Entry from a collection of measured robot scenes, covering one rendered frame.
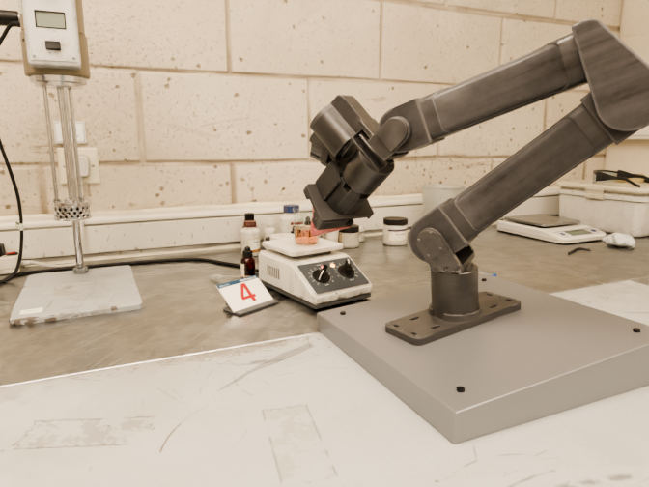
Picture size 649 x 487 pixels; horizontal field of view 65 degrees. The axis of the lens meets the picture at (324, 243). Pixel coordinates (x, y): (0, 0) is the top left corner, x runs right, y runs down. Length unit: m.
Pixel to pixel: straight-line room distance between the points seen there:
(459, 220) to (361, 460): 0.32
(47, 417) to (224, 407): 0.18
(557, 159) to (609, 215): 1.14
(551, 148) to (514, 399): 0.28
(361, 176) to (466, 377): 0.30
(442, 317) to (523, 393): 0.18
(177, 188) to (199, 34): 0.39
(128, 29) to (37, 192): 0.44
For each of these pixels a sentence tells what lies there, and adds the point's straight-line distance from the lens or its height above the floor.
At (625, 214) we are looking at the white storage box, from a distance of 1.74.
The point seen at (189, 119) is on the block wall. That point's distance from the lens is 1.36.
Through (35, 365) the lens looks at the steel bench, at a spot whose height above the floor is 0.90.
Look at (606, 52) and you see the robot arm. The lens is 0.62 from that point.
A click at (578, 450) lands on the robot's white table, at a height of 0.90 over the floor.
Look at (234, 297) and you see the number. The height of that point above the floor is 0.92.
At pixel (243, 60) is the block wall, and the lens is 1.41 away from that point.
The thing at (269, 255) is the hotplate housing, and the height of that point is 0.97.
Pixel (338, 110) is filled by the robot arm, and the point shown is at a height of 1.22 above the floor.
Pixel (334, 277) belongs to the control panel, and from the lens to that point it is 0.90.
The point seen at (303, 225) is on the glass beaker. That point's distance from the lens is 0.93.
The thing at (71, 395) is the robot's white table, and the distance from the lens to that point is 0.67.
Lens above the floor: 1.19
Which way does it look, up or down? 12 degrees down
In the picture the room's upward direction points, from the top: straight up
